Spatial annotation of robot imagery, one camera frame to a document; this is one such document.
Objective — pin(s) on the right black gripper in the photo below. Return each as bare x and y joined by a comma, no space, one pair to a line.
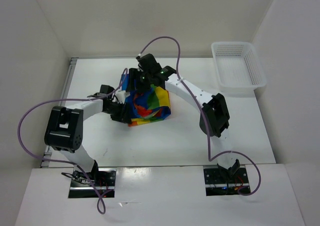
134,74

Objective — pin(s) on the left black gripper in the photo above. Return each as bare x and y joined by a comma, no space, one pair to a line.
122,116

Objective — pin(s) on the rainbow striped shorts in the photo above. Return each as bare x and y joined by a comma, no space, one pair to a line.
151,106

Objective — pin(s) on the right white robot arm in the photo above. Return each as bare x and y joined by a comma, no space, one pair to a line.
214,113

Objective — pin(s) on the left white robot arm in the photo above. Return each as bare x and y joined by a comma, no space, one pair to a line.
64,132

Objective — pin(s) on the white plastic mesh basket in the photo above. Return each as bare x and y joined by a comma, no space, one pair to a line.
237,66

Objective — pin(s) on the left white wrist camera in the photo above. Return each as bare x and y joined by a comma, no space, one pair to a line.
121,96

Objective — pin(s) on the aluminium table edge rail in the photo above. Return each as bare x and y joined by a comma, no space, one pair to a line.
66,86

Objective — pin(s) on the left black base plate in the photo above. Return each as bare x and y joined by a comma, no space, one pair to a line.
105,185

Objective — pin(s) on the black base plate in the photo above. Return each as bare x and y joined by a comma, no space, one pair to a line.
215,185
105,185

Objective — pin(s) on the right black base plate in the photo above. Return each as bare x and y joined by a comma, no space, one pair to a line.
215,185

